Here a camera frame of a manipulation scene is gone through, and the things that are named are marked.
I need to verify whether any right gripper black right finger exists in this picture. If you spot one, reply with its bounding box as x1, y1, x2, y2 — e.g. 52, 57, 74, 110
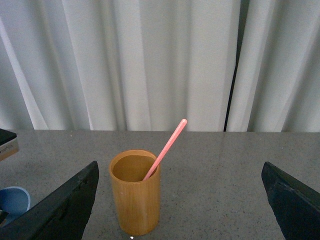
261, 162, 320, 240

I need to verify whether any light blue plastic cup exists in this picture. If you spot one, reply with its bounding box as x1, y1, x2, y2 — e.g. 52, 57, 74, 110
0, 186, 31, 228

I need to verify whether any bamboo chopstick holder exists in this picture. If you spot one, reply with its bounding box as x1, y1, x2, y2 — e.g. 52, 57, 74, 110
109, 149, 161, 236

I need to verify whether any white pleated curtain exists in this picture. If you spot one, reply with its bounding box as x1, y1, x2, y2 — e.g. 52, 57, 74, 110
0, 0, 320, 132

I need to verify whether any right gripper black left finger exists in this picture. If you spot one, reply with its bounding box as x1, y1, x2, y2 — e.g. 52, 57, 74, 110
0, 161, 99, 240

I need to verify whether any black and tan box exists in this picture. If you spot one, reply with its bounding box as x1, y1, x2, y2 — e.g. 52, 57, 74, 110
0, 129, 19, 161

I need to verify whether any pink chopstick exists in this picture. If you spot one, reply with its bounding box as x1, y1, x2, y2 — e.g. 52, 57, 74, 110
143, 118, 188, 181

